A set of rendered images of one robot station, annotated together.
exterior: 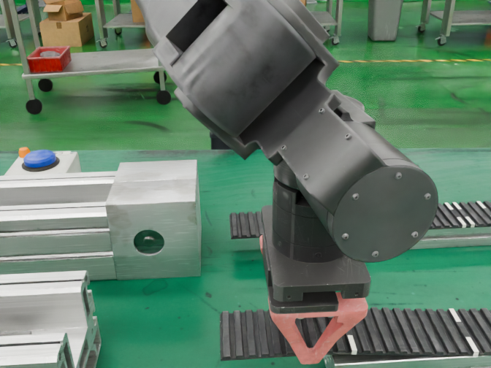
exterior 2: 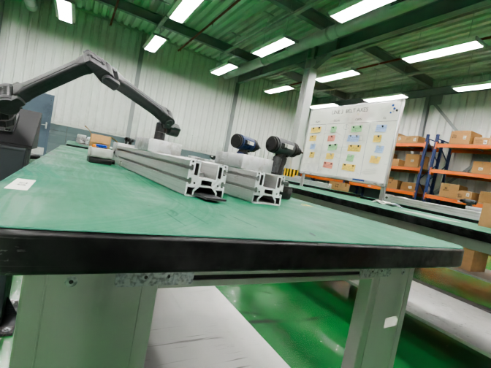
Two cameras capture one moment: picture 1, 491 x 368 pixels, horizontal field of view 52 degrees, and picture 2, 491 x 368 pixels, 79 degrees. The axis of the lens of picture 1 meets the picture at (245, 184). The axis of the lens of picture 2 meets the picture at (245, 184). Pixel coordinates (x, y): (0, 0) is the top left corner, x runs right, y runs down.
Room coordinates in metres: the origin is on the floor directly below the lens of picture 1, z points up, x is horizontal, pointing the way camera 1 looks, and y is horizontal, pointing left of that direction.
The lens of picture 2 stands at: (0.73, 1.58, 0.87)
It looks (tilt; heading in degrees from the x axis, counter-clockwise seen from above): 3 degrees down; 238
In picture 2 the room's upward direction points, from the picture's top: 11 degrees clockwise
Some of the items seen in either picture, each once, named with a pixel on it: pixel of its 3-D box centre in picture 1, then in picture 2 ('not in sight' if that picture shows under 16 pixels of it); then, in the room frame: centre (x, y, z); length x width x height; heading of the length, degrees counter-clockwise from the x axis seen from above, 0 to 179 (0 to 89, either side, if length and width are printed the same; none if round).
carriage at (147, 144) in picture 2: not in sight; (156, 150); (0.46, 0.54, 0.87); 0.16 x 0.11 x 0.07; 93
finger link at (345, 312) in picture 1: (310, 305); not in sight; (0.30, -0.05, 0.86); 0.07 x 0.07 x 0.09; 3
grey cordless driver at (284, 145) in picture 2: not in sight; (283, 169); (0.02, 0.69, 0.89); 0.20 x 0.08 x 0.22; 13
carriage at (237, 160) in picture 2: not in sight; (242, 166); (0.26, 0.78, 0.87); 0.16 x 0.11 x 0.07; 93
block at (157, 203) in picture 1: (159, 212); (122, 153); (0.50, 0.10, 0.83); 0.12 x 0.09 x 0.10; 3
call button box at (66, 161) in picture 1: (43, 185); (102, 155); (0.60, 0.27, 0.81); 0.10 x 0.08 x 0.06; 3
